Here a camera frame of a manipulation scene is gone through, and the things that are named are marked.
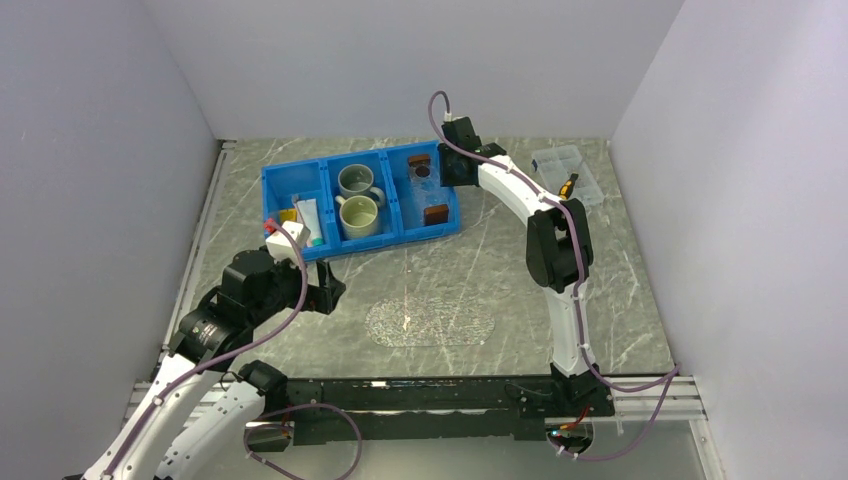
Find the clear holder with wooden ends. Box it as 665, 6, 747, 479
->
407, 154, 450, 226

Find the yellow toothpaste tube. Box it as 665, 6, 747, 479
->
278, 208, 298, 225

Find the clear plastic organizer box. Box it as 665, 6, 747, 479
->
531, 145, 605, 207

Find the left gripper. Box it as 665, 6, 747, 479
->
249, 249, 345, 325

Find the white toothpaste tube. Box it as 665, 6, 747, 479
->
298, 199, 324, 247

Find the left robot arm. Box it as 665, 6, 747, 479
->
80, 248, 346, 479

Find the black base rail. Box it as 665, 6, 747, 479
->
250, 373, 615, 451

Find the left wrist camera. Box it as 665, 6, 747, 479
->
264, 219, 311, 263

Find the green ceramic mug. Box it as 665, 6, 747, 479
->
335, 196, 380, 240

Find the blue three-compartment bin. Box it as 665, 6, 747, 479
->
261, 141, 460, 261

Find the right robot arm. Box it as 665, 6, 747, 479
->
438, 116, 615, 417

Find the grey ceramic mug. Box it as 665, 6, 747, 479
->
336, 164, 386, 207

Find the yellow black screwdriver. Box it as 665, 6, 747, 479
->
558, 173, 579, 200

